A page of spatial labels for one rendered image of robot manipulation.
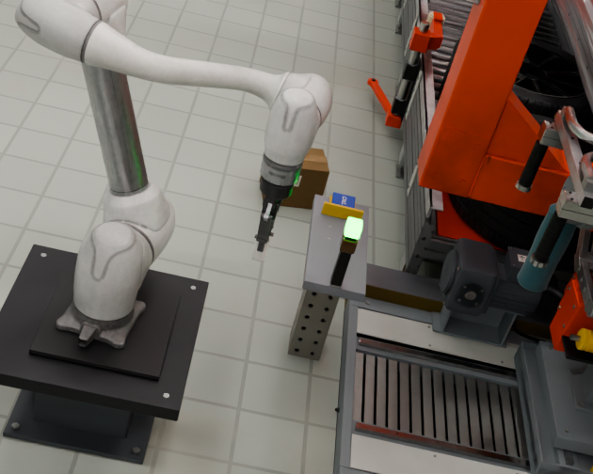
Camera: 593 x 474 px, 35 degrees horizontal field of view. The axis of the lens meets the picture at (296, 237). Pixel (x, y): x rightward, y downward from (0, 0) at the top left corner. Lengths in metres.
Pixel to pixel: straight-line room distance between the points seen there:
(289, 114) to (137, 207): 0.60
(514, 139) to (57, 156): 1.69
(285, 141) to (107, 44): 0.43
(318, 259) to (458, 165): 0.56
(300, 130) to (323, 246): 0.72
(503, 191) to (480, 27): 0.54
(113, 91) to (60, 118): 1.55
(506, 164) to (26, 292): 1.43
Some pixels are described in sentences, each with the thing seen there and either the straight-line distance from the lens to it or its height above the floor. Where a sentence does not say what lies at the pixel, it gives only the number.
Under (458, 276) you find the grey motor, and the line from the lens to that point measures 2.88.
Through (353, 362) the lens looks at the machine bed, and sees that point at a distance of 2.90.
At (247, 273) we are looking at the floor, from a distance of 3.23.
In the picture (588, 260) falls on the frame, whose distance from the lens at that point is 2.73.
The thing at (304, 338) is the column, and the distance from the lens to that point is 2.92.
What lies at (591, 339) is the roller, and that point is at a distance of 2.60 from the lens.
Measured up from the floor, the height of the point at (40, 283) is 0.30.
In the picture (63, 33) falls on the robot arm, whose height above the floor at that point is 1.07.
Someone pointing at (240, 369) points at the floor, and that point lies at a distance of 2.88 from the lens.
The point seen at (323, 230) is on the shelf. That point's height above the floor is 0.45.
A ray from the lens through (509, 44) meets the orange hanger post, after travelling 2.73.
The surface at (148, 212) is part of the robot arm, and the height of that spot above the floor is 0.57.
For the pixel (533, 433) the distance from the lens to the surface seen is 2.84.
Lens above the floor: 2.00
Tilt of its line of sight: 35 degrees down
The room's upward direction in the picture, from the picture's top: 16 degrees clockwise
